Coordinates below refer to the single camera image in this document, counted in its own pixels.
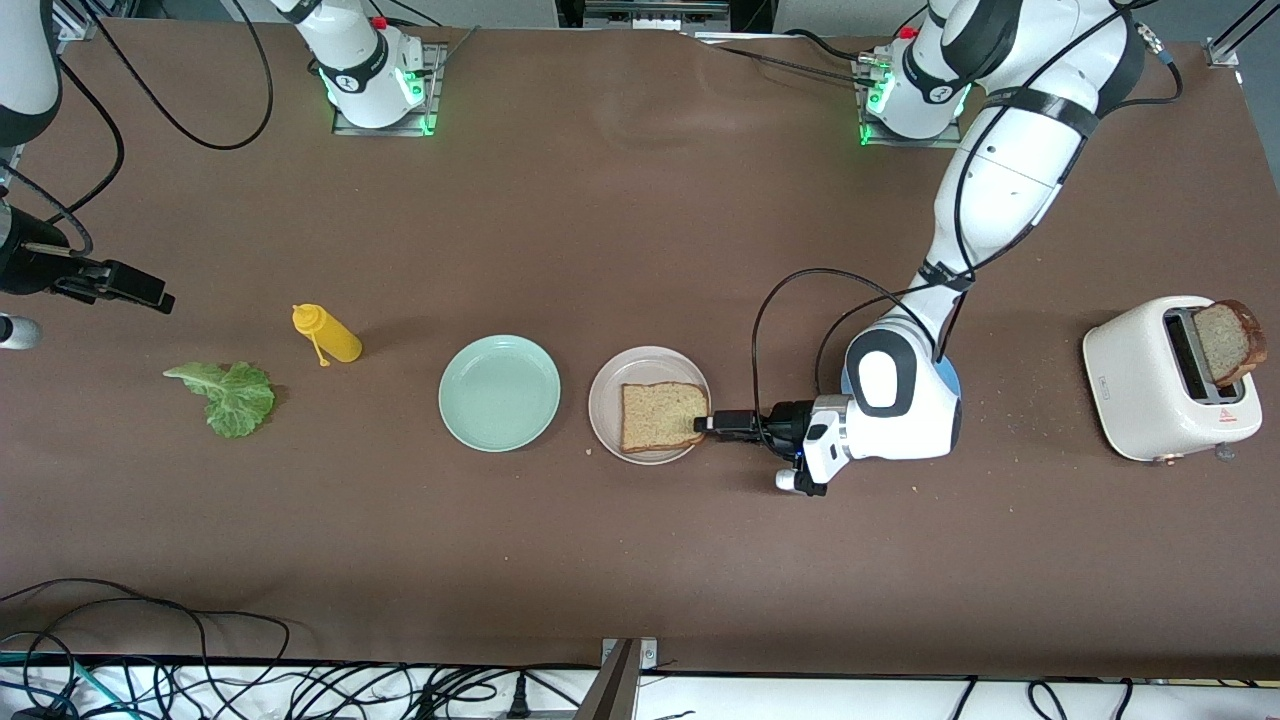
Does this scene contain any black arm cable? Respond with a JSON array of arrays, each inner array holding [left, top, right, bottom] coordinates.
[[750, 0, 1186, 443], [0, 0, 276, 256]]

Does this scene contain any teal cable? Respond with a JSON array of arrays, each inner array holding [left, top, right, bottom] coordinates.
[[0, 650, 136, 717]]

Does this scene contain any grey metal post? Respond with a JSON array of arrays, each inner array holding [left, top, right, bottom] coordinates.
[[575, 640, 641, 720]]

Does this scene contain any silver rail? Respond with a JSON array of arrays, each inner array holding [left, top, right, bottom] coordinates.
[[585, 0, 731, 21]]

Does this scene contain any yellow mustard squeeze bottle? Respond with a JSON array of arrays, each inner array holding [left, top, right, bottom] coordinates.
[[292, 303, 363, 367]]

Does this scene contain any brown bread slice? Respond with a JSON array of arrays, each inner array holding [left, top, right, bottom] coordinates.
[[620, 381, 712, 455], [1193, 299, 1269, 389]]

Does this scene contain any aluminium frame profile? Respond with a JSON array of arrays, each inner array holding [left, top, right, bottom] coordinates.
[[55, 0, 116, 41], [1205, 0, 1280, 71]]

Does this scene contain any black base cable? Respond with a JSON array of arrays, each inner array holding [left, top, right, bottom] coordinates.
[[680, 28, 906, 91]]

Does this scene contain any beige plate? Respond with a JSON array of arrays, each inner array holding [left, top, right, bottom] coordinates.
[[588, 345, 713, 466]]

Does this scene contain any silver table bracket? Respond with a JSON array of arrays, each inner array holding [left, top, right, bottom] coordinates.
[[600, 637, 659, 671]]

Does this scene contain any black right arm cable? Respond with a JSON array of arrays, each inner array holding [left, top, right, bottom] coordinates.
[[0, 0, 276, 256]]

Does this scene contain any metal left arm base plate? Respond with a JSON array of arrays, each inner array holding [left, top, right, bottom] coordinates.
[[855, 58, 966, 149]]

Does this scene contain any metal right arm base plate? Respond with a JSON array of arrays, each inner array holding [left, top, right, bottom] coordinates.
[[332, 42, 448, 138]]

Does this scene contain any black looping cable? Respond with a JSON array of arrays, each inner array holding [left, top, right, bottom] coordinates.
[[0, 578, 291, 701]]

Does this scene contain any blue plate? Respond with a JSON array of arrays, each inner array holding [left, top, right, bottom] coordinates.
[[840, 355, 963, 426]]

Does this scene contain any brown table cover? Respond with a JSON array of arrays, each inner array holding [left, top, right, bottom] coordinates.
[[0, 18, 1280, 681]]

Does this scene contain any green lettuce leaf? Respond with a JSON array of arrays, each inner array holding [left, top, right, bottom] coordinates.
[[163, 361, 276, 439]]

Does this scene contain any white toaster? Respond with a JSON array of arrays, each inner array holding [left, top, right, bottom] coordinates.
[[1083, 295, 1264, 464]]

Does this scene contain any mint green plate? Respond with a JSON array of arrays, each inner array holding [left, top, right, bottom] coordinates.
[[438, 334, 562, 453]]

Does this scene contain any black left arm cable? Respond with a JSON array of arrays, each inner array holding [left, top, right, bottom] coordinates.
[[750, 0, 1186, 443]]

